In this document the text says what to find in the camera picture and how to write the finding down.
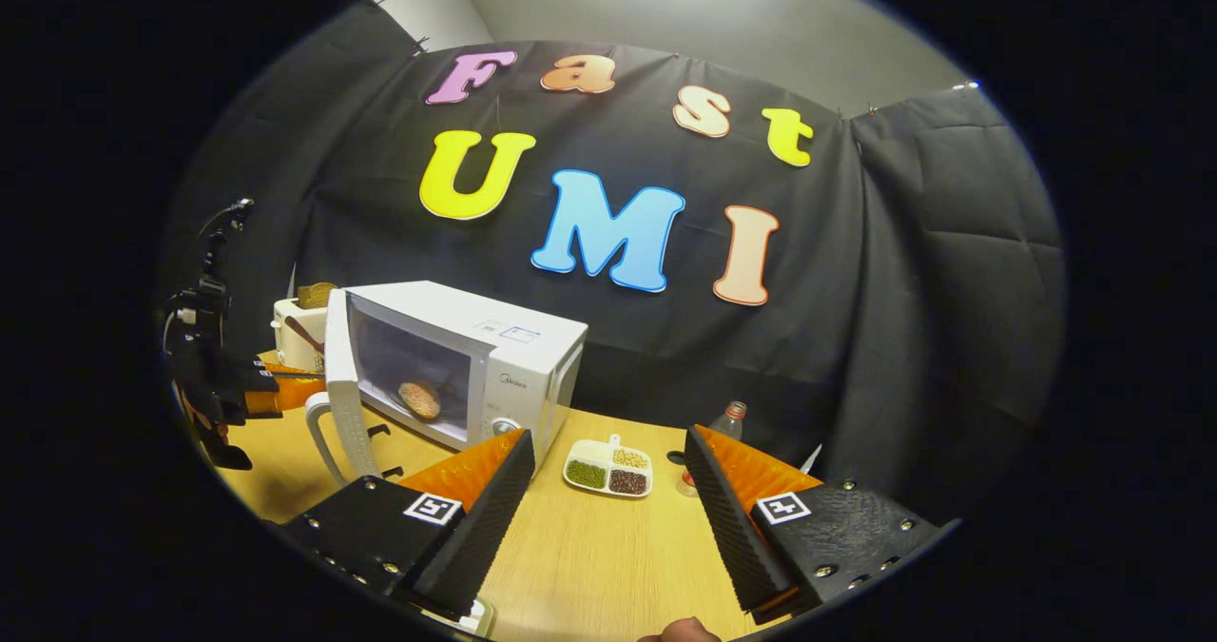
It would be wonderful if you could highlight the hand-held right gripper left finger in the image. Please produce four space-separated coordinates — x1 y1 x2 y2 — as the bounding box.
280 428 536 622

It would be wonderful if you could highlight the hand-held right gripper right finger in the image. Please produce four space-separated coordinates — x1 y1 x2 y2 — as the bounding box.
685 423 961 624

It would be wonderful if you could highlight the round brown bun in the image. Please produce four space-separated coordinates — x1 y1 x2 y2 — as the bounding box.
397 380 442 421

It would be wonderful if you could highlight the white microwave oven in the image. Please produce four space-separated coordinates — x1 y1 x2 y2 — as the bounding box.
304 281 589 487

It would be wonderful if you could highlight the white toaster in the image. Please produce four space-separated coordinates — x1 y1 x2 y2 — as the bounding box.
272 298 330 373

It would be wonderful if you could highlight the clear plastic bottle red label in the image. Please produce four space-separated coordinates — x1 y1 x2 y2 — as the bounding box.
677 400 748 497

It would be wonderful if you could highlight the white divided dish of beans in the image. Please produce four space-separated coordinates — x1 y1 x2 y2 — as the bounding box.
563 435 655 499

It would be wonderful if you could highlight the black backdrop cloth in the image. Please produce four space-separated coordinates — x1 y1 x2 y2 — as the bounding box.
157 0 1068 529

